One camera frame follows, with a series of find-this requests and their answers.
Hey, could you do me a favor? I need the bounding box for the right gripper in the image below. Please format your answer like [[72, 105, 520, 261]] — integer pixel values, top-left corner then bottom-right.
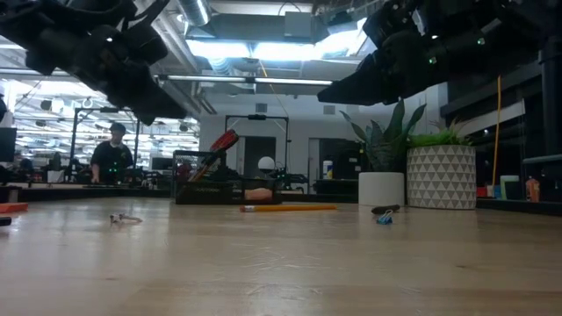
[[317, 4, 444, 106]]

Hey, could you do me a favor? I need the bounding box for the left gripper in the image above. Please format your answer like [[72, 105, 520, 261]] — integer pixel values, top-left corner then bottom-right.
[[72, 25, 188, 127]]

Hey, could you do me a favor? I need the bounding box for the red black screwdriver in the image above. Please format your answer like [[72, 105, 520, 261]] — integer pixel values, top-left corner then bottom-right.
[[205, 128, 241, 176]]

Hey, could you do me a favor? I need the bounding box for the small silver binder clip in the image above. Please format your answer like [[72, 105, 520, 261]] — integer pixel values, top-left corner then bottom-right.
[[109, 212, 144, 225]]

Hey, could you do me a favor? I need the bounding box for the pink eraser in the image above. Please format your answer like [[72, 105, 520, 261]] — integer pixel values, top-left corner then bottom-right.
[[244, 187, 274, 202]]

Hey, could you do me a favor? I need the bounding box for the orange-red eraser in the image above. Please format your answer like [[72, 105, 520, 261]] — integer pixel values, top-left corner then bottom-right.
[[0, 202, 30, 214]]

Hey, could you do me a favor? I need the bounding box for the black mesh desk organizer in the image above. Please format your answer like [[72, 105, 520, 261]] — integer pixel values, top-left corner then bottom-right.
[[172, 149, 284, 206]]

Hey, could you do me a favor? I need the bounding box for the person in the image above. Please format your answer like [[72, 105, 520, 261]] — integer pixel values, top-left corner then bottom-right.
[[90, 122, 134, 184]]

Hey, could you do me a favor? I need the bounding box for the black cabinet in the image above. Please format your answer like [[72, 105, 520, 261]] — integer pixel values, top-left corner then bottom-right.
[[318, 139, 365, 181]]

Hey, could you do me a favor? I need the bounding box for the snake plant in white pot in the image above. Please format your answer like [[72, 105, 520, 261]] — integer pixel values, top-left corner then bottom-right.
[[338, 98, 428, 207]]

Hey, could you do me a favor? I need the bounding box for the long light tube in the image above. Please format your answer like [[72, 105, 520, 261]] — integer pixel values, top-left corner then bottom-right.
[[153, 74, 334, 87]]

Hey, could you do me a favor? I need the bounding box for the green plant in triangle-patterned pot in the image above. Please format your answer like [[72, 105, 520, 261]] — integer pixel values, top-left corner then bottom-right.
[[406, 117, 478, 211]]

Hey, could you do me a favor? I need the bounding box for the grey ceiling box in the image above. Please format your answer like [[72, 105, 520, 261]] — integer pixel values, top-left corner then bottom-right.
[[284, 11, 314, 39]]

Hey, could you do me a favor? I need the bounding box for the white round lamp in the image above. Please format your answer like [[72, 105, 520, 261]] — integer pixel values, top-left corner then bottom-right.
[[257, 155, 277, 173]]

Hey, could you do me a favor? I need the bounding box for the black monitor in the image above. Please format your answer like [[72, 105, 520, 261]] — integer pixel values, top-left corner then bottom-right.
[[0, 126, 18, 164]]

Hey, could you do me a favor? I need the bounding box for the grey horizontal bar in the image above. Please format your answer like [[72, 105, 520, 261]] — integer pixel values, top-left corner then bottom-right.
[[522, 154, 562, 166]]

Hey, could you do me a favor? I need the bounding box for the orange bottle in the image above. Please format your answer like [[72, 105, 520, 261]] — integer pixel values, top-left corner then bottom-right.
[[525, 176, 542, 204]]

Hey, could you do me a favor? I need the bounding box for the black stand frame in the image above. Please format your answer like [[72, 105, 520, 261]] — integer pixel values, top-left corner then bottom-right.
[[224, 114, 291, 176], [71, 106, 141, 182]]

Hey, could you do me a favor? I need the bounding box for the silver ventilation duct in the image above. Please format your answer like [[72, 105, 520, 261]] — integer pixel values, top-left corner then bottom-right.
[[177, 0, 213, 28]]

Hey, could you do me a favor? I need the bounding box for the yellow hanging cable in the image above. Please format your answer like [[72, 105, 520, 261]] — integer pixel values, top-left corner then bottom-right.
[[491, 74, 503, 188]]

